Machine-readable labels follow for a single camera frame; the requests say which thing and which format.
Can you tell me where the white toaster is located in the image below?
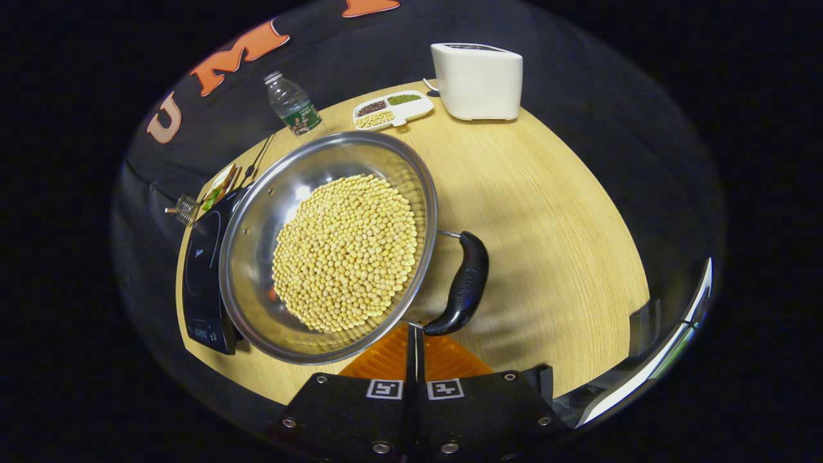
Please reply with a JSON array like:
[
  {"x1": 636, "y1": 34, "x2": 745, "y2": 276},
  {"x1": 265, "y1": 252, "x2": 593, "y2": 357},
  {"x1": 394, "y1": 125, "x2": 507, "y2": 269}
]
[{"x1": 430, "y1": 42, "x2": 524, "y2": 122}]

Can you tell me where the wire mesh utensil holder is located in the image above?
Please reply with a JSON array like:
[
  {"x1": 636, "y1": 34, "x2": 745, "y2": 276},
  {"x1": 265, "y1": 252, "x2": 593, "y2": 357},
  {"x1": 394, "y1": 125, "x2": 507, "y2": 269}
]
[{"x1": 174, "y1": 193, "x2": 200, "y2": 227}]

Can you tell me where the sandwich with lettuce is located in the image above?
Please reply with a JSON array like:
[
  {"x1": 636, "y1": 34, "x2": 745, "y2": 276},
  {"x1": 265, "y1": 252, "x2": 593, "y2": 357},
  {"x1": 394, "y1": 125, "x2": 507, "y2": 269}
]
[{"x1": 199, "y1": 166, "x2": 240, "y2": 213}]

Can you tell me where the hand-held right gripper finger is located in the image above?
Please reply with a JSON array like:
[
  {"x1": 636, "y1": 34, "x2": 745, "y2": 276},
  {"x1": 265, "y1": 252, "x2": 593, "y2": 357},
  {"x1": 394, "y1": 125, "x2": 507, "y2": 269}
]
[
  {"x1": 415, "y1": 322, "x2": 570, "y2": 463},
  {"x1": 267, "y1": 322, "x2": 417, "y2": 463}
]

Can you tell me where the clear plastic water bottle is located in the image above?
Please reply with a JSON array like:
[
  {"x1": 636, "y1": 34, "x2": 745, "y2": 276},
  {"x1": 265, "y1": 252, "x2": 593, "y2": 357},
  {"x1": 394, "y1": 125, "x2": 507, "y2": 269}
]
[{"x1": 264, "y1": 71, "x2": 323, "y2": 136}]

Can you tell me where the stainless steel pot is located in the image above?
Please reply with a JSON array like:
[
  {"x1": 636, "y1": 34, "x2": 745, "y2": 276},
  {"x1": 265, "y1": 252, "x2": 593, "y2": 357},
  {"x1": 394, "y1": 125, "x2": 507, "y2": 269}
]
[{"x1": 219, "y1": 131, "x2": 491, "y2": 366}]

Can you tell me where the white divided tray of beans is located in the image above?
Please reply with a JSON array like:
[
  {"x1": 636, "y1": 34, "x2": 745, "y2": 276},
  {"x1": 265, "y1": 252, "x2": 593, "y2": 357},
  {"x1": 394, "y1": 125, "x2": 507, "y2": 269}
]
[{"x1": 352, "y1": 90, "x2": 435, "y2": 132}]

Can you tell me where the black induction cooktop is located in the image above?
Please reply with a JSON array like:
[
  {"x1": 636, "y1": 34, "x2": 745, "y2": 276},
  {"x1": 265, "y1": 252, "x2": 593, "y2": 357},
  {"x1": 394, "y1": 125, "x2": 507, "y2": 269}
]
[{"x1": 182, "y1": 183, "x2": 248, "y2": 356}]

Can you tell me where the pile of soybeans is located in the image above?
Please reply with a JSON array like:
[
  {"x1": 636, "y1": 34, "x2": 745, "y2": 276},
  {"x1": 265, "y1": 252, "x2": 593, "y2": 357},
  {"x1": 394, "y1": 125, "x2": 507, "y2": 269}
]
[{"x1": 271, "y1": 174, "x2": 419, "y2": 333}]

